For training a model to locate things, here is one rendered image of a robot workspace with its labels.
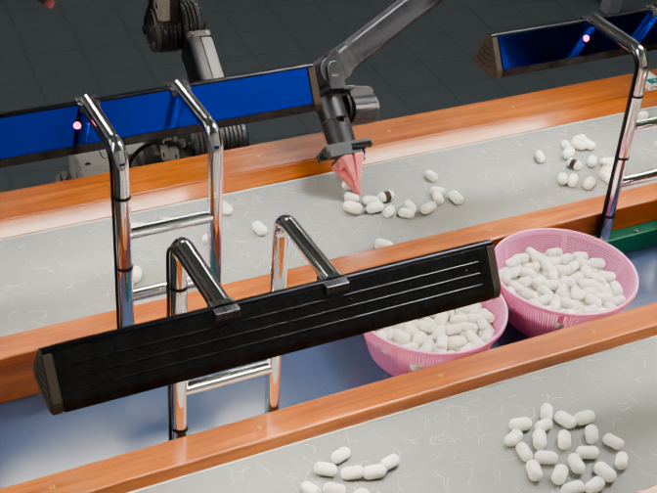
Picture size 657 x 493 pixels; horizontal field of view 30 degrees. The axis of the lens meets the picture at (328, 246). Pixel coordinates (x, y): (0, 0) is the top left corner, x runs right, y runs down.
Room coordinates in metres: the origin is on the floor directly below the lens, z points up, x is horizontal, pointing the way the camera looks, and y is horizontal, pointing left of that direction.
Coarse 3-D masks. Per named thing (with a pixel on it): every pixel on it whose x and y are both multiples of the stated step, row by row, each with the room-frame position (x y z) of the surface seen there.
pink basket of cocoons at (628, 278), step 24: (504, 240) 1.88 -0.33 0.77; (528, 240) 1.92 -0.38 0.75; (576, 240) 1.92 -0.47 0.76; (600, 240) 1.91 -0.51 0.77; (624, 264) 1.85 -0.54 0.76; (504, 288) 1.73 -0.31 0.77; (624, 288) 1.81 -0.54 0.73; (528, 312) 1.70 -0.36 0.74; (552, 312) 1.68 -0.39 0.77; (600, 312) 1.68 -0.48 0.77
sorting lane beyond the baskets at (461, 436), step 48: (528, 384) 1.51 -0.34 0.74; (576, 384) 1.52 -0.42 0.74; (624, 384) 1.53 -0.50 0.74; (336, 432) 1.37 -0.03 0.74; (384, 432) 1.38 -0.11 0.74; (432, 432) 1.38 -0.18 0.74; (480, 432) 1.39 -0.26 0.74; (528, 432) 1.40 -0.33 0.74; (576, 432) 1.41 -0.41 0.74; (624, 432) 1.42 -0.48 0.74; (192, 480) 1.25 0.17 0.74; (240, 480) 1.25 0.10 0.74; (288, 480) 1.26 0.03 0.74; (336, 480) 1.27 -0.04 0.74; (384, 480) 1.27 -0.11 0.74; (432, 480) 1.28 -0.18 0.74; (480, 480) 1.29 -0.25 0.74; (528, 480) 1.30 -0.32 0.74; (624, 480) 1.31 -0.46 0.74
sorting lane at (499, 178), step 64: (576, 128) 2.39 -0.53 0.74; (256, 192) 2.03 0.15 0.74; (320, 192) 2.05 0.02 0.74; (448, 192) 2.08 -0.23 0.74; (512, 192) 2.10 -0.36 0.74; (576, 192) 2.12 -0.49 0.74; (0, 256) 1.75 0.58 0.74; (64, 256) 1.77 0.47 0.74; (256, 256) 1.81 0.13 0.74; (0, 320) 1.57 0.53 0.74; (64, 320) 1.59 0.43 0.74
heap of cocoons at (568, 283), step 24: (504, 264) 1.85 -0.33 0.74; (528, 264) 1.85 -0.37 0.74; (552, 264) 1.86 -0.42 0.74; (576, 264) 1.86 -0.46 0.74; (600, 264) 1.87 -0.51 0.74; (528, 288) 1.80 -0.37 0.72; (552, 288) 1.79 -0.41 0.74; (576, 288) 1.80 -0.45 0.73; (600, 288) 1.79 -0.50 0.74; (576, 312) 1.73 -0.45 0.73
